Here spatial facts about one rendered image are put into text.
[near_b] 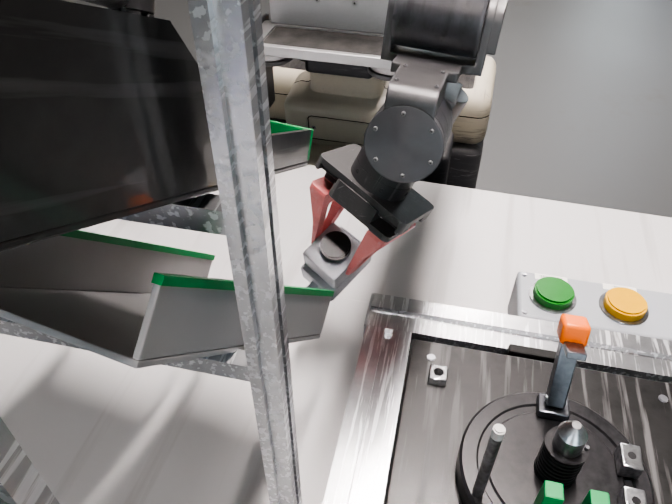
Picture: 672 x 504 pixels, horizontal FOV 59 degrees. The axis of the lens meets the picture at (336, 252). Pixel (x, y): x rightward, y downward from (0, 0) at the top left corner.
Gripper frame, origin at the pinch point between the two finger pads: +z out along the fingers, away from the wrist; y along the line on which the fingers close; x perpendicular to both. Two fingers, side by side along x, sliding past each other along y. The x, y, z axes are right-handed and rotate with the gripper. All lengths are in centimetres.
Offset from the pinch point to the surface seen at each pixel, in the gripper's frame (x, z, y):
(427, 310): 4.0, 0.8, 10.3
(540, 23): 358, 17, -75
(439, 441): -8.9, 1.2, 18.7
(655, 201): 210, 29, 37
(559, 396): -4.2, -6.6, 23.1
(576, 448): -10.3, -8.1, 25.1
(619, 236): 42.2, -4.8, 21.9
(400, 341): -0.9, 2.4, 10.5
